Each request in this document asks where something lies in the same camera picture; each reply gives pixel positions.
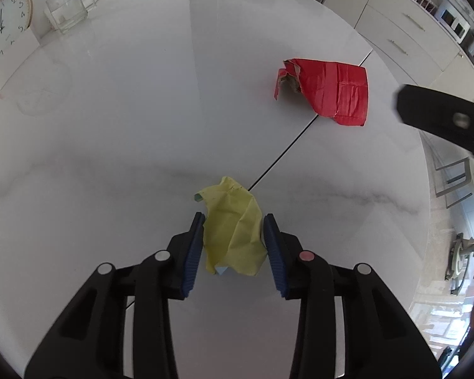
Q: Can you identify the red torn cardboard wrapper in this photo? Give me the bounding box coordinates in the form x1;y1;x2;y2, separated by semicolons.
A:
274;58;369;127

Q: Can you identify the clear glass container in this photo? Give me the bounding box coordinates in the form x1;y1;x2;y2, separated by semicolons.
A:
46;0;96;33

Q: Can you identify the metal frame stool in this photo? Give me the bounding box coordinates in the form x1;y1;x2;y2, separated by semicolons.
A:
430;139;474;210

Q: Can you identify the white drawer cabinet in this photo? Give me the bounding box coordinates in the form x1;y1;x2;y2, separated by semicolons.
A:
355;0;474;99

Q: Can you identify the round white wall clock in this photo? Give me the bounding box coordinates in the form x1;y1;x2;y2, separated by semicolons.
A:
0;0;33;59

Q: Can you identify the yellow paper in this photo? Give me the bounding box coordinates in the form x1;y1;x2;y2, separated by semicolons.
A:
194;176;267;276

